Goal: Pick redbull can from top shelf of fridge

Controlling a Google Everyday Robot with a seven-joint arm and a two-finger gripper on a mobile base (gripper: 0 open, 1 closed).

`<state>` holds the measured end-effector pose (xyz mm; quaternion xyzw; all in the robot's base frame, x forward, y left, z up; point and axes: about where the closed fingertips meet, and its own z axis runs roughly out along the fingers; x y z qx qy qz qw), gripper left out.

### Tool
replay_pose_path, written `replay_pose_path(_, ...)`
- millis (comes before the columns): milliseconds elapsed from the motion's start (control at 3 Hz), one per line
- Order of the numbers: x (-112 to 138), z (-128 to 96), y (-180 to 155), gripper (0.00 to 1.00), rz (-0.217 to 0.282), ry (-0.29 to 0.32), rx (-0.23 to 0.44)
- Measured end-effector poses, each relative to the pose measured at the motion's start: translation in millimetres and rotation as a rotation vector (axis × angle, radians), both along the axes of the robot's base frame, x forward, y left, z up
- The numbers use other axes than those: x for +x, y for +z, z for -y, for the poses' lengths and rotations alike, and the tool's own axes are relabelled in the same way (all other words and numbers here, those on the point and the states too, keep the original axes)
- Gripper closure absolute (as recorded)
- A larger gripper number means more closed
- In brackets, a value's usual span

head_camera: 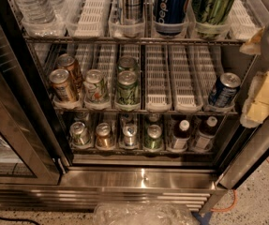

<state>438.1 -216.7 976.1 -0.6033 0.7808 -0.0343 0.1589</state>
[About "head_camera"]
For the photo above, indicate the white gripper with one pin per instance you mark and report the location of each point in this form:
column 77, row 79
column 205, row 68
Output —
column 256, row 107

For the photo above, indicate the silver blue redbull can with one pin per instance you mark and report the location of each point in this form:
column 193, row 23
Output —
column 132, row 11

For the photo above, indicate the dark blue can right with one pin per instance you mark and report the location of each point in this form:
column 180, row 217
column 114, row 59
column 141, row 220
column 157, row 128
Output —
column 225, row 89

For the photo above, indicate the tall green can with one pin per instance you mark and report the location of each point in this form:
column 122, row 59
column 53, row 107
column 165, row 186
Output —
column 211, row 16

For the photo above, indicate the blue pepsi can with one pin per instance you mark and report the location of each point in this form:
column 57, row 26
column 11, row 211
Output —
column 169, row 16

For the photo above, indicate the small green can bottom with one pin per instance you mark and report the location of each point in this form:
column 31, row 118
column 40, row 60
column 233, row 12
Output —
column 153, row 139

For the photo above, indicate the green can rear middle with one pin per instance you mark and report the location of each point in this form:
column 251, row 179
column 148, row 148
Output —
column 127, row 63

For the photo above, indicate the green can front middle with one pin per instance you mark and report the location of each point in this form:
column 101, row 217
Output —
column 127, row 88

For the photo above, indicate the white green patterned can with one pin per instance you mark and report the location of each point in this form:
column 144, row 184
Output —
column 96, row 89

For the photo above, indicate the stainless steel display fridge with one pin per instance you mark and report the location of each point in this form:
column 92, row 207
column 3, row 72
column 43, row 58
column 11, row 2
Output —
column 175, row 79

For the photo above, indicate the small gold can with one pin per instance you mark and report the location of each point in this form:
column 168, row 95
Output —
column 104, row 135

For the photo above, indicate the small green silver can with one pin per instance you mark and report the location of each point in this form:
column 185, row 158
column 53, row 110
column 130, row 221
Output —
column 79, row 133

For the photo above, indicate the gold can rear left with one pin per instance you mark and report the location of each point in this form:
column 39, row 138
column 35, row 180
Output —
column 71, row 64

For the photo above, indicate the gold can front left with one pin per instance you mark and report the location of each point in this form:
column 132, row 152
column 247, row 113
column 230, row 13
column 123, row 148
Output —
column 63, row 85

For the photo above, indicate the left glass fridge door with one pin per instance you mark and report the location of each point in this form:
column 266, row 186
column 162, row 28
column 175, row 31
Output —
column 29, row 151

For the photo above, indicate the brown bottle right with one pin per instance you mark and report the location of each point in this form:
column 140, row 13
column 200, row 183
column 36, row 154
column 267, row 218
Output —
column 204, row 134

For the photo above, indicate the brown bottle white cap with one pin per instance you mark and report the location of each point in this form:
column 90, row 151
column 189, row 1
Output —
column 180, row 135

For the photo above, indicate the blue tape on floor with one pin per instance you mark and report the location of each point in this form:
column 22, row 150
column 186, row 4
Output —
column 203, row 219

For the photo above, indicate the clear plastic bag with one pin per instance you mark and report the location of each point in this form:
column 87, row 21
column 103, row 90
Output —
column 142, row 214

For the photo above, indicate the clear water bottle front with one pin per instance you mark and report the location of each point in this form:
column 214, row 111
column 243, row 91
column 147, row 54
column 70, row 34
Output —
column 36, row 11

